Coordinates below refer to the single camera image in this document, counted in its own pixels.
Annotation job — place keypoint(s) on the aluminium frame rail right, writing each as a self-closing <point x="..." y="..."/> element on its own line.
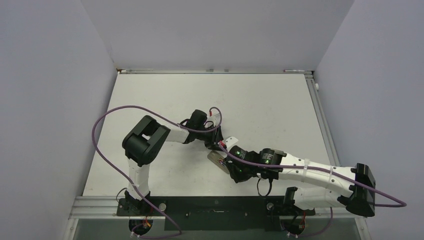
<point x="321" y="118"/>

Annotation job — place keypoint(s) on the beige remote control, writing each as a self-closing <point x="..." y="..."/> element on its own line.
<point x="218" y="160"/>

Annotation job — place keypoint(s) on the aluminium frame rail back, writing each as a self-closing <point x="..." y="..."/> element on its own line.
<point x="216" y="71"/>

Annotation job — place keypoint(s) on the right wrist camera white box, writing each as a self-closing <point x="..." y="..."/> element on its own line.
<point x="229" y="142"/>

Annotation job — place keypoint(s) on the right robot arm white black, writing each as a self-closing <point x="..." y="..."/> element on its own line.
<point x="330" y="186"/>

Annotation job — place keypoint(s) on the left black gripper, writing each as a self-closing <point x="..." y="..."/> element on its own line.
<point x="213" y="143"/>

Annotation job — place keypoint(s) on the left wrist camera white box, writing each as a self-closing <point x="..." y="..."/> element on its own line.
<point x="215" y="118"/>

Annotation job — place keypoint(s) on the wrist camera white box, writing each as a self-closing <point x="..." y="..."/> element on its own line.
<point x="215" y="118"/>
<point x="229" y="142"/>

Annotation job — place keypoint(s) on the aluminium frame rail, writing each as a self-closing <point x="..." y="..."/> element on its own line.
<point x="216" y="71"/>
<point x="321" y="118"/>

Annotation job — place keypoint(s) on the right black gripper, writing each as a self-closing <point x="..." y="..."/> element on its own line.
<point x="238" y="176"/>

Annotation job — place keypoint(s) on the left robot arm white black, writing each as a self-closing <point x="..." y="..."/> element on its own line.
<point x="144" y="142"/>

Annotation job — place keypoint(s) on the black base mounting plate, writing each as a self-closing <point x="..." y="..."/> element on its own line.
<point x="228" y="213"/>

